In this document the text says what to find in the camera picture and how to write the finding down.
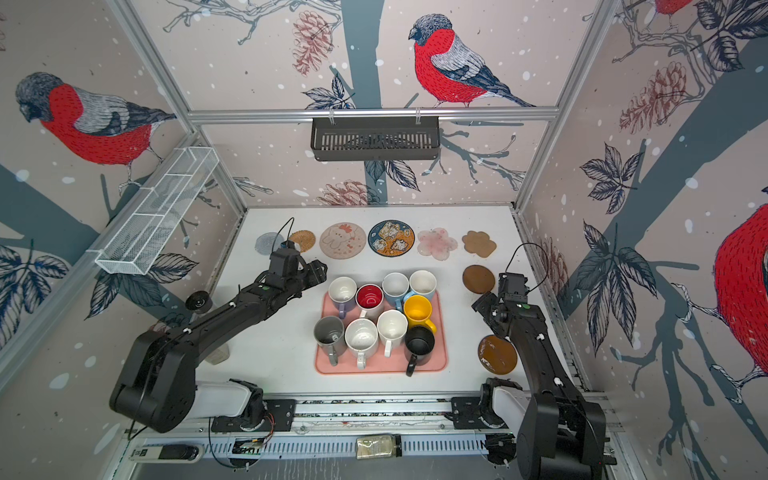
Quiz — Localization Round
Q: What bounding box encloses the rattan round coaster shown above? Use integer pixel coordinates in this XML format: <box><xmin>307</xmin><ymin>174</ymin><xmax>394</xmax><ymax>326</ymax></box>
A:
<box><xmin>289</xmin><ymin>230</ymin><xmax>316</xmax><ymax>253</ymax></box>

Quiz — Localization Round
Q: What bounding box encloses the grey woven round coaster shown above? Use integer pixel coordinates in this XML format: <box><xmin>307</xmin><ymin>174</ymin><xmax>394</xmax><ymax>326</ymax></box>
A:
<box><xmin>254</xmin><ymin>232</ymin><xmax>285</xmax><ymax>256</ymax></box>

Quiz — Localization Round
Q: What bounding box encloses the brown round wooden coaster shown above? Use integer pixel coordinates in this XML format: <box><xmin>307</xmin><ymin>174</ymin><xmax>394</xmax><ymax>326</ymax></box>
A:
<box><xmin>462</xmin><ymin>265</ymin><xmax>496</xmax><ymax>294</ymax></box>

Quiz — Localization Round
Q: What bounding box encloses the pink bunny round coaster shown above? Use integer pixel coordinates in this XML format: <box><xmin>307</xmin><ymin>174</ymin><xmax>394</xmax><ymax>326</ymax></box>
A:
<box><xmin>319</xmin><ymin>222</ymin><xmax>367</xmax><ymax>260</ymax></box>

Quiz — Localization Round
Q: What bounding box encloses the cork flower coaster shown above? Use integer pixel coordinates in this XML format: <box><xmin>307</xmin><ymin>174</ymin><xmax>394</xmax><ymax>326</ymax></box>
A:
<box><xmin>462</xmin><ymin>230</ymin><xmax>497</xmax><ymax>258</ymax></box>

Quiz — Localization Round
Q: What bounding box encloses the pink flower coaster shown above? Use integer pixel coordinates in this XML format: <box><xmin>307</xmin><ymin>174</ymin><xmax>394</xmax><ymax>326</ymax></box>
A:
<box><xmin>417</xmin><ymin>228</ymin><xmax>458</xmax><ymax>261</ymax></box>

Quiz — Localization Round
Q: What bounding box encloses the blue cartoon round coaster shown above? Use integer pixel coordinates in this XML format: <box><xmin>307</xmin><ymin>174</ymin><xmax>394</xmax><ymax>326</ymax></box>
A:
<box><xmin>367</xmin><ymin>219</ymin><xmax>416</xmax><ymax>258</ymax></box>

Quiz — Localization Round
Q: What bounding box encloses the pink serving tray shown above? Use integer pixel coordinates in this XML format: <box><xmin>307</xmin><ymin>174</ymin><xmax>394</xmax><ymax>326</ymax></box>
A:
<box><xmin>314</xmin><ymin>290</ymin><xmax>449</xmax><ymax>376</ymax></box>

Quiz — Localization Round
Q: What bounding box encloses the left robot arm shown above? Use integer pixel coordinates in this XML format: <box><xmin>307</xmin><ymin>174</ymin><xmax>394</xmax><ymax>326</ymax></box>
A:
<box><xmin>109</xmin><ymin>246</ymin><xmax>328</xmax><ymax>433</ymax></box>

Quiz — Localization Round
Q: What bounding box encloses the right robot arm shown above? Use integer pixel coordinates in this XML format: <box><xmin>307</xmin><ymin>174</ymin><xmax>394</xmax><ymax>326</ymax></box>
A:
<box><xmin>472</xmin><ymin>292</ymin><xmax>606</xmax><ymax>479</ymax></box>

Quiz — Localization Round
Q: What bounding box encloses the dark glossy round coaster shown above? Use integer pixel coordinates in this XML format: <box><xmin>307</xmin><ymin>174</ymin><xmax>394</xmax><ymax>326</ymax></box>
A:
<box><xmin>477</xmin><ymin>335</ymin><xmax>518</xmax><ymax>375</ymax></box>

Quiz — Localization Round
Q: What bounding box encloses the lavender mug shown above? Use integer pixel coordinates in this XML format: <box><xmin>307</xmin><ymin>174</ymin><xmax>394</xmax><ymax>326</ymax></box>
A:
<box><xmin>328</xmin><ymin>276</ymin><xmax>358</xmax><ymax>320</ymax></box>

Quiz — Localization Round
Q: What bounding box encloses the grey mug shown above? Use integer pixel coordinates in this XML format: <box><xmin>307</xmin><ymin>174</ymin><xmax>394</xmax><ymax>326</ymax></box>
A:
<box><xmin>313</xmin><ymin>316</ymin><xmax>347</xmax><ymax>367</ymax></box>

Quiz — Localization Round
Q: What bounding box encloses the red interior white mug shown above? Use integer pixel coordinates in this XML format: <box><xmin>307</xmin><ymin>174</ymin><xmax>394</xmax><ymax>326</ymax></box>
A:
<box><xmin>355</xmin><ymin>284</ymin><xmax>384</xmax><ymax>322</ymax></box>

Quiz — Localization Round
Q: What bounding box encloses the black lid spice jar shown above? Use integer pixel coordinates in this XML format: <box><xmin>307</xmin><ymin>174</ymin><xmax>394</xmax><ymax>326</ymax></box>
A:
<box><xmin>185</xmin><ymin>290</ymin><xmax>213</xmax><ymax>314</ymax></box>

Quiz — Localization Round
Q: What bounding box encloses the yellow mug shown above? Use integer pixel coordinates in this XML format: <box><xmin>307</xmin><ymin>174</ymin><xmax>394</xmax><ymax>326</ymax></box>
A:
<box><xmin>403</xmin><ymin>295</ymin><xmax>438</xmax><ymax>334</ymax></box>

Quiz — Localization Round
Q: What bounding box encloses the white blue mug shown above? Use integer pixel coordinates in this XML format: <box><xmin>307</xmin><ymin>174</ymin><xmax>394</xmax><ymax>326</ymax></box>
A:
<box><xmin>409</xmin><ymin>270</ymin><xmax>437</xmax><ymax>299</ymax></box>

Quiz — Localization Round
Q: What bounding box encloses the black mug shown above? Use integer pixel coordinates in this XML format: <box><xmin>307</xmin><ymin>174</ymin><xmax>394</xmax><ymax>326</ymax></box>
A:
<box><xmin>403</xmin><ymin>326</ymin><xmax>436</xmax><ymax>377</ymax></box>

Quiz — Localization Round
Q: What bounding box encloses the white mug front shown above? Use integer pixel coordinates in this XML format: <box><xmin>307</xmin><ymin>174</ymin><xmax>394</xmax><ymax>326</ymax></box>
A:
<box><xmin>345</xmin><ymin>318</ymin><xmax>379</xmax><ymax>370</ymax></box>

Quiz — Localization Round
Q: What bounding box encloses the silver lid spice jar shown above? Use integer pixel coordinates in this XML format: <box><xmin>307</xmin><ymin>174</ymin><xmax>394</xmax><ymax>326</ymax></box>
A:
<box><xmin>205</xmin><ymin>343</ymin><xmax>230</xmax><ymax>365</ymax></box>

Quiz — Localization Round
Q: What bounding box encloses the light blue mug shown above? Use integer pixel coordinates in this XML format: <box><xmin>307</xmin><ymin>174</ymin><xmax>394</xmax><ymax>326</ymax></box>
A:
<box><xmin>381</xmin><ymin>272</ymin><xmax>410</xmax><ymax>311</ymax></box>

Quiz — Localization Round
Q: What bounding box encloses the white mug middle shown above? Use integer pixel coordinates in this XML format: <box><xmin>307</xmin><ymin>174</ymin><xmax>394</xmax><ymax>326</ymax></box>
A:
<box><xmin>377</xmin><ymin>309</ymin><xmax>408</xmax><ymax>358</ymax></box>

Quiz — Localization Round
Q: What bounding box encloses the taped small box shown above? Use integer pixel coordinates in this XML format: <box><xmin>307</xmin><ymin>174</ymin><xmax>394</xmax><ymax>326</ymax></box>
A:
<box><xmin>355</xmin><ymin>434</ymin><xmax>402</xmax><ymax>460</ymax></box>

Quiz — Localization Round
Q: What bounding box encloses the black white power strip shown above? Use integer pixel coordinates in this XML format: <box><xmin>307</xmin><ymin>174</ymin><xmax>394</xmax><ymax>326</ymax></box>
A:
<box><xmin>129</xmin><ymin>444</ymin><xmax>202</xmax><ymax>464</ymax></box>

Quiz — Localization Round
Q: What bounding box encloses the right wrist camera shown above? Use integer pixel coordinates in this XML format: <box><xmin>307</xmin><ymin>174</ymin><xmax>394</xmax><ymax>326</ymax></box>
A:
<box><xmin>498</xmin><ymin>272</ymin><xmax>529</xmax><ymax>297</ymax></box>

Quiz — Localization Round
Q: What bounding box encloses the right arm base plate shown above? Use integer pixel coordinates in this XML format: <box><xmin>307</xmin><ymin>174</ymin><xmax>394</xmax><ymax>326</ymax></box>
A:
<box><xmin>446</xmin><ymin>396</ymin><xmax>504</xmax><ymax>430</ymax></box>

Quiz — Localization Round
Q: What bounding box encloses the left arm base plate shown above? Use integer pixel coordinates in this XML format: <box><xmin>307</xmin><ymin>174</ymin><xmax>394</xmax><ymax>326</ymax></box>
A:
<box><xmin>211</xmin><ymin>399</ymin><xmax>296</xmax><ymax>433</ymax></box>

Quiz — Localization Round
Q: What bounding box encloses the white wire basket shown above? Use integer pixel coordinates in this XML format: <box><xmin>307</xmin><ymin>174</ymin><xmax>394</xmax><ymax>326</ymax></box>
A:
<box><xmin>95</xmin><ymin>146</ymin><xmax>219</xmax><ymax>275</ymax></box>

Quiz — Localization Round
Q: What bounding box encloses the black wall basket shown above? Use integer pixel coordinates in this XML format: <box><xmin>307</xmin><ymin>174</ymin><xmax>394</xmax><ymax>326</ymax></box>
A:
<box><xmin>310</xmin><ymin>117</ymin><xmax>441</xmax><ymax>162</ymax></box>

